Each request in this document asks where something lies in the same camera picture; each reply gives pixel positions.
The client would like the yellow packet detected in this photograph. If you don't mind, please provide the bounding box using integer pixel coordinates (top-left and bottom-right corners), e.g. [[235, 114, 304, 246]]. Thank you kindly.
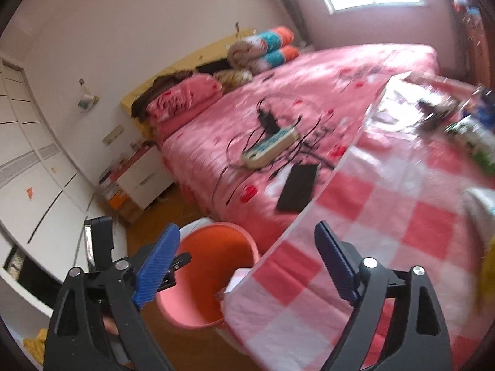
[[475, 240, 495, 308]]

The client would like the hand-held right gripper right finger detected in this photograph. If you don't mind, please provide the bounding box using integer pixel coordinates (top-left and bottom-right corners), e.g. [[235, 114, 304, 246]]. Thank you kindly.
[[314, 220, 453, 371]]

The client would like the wall socket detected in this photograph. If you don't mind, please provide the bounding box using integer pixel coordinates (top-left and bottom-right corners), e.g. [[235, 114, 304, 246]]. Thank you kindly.
[[102, 125, 125, 146]]

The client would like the hanging plastic bag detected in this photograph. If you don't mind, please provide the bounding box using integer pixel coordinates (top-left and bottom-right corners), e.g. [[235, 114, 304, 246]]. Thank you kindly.
[[77, 79, 100, 113]]

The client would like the dark wrapper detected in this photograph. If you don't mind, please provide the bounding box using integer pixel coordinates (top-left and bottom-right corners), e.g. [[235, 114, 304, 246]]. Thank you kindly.
[[417, 98, 459, 133]]

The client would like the white crumpled paper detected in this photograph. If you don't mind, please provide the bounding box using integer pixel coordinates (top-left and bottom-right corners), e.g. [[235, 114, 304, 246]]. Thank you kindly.
[[462, 186, 495, 240]]

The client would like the white plastic container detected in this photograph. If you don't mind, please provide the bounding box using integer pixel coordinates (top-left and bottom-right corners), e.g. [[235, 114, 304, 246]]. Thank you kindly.
[[180, 218, 213, 241]]

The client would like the white wardrobe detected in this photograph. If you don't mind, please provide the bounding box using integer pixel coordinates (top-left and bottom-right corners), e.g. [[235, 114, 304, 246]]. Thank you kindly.
[[0, 56, 130, 318]]

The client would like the yellow bed headboard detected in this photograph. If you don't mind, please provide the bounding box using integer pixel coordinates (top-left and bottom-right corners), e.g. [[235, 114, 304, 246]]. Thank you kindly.
[[121, 27, 256, 140]]

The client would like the red white checkered tablecloth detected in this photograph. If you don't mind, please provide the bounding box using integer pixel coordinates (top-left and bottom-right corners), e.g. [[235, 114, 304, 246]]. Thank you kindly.
[[222, 71, 495, 371]]

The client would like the orange plastic bucket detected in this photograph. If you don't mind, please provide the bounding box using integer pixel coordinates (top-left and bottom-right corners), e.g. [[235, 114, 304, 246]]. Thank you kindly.
[[155, 222, 260, 331]]

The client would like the green white bottle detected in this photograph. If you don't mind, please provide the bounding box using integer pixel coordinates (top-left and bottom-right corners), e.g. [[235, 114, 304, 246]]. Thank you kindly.
[[445, 114, 495, 175]]

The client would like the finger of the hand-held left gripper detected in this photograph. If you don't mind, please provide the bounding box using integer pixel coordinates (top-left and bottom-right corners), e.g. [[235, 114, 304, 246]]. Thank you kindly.
[[158, 252, 192, 291]]

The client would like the orange box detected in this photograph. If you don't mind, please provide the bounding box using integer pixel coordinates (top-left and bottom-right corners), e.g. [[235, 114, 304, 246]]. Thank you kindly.
[[107, 192, 129, 210]]

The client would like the brown wooden cabinet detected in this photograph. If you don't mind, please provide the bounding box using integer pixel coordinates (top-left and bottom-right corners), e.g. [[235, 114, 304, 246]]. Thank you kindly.
[[459, 0, 495, 90]]

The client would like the pink pillow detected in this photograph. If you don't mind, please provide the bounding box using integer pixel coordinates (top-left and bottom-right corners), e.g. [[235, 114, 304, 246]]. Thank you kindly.
[[147, 75, 224, 129]]

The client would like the white power strip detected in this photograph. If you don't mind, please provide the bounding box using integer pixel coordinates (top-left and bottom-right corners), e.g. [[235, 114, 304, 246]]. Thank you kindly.
[[242, 127, 301, 169]]

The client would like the white paper scrap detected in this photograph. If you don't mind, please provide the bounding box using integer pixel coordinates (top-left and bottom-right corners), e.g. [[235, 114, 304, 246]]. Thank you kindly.
[[224, 267, 254, 299]]

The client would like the brown cloth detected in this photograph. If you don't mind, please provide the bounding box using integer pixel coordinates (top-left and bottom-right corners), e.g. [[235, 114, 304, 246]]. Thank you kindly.
[[131, 70, 194, 120]]

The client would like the white nightstand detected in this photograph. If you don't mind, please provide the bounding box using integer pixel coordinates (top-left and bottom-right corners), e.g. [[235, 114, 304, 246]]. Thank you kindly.
[[116, 147, 175, 224]]

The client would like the yellow cloth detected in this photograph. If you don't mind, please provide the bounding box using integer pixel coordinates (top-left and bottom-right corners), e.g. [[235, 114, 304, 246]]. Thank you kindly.
[[22, 328, 49, 367]]

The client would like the blue carton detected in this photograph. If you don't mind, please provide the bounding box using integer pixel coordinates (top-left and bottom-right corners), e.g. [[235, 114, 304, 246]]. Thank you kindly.
[[474, 87, 495, 122]]

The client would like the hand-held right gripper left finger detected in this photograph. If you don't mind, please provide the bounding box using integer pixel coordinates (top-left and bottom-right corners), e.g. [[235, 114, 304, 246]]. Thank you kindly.
[[43, 223, 181, 371]]

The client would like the rolled colourful quilt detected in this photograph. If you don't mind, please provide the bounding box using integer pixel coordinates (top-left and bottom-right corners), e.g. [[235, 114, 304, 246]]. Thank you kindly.
[[247, 45, 303, 75], [227, 26, 295, 64]]

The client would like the beige floral pillow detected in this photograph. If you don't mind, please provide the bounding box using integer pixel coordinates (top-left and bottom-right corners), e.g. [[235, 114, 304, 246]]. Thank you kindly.
[[213, 67, 255, 94]]

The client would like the black tablet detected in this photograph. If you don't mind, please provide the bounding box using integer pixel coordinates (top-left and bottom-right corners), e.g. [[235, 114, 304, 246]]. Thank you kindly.
[[275, 163, 320, 213]]

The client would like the pink printed bedspread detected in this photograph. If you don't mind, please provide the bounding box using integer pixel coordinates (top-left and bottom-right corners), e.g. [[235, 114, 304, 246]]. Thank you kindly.
[[160, 44, 441, 258]]

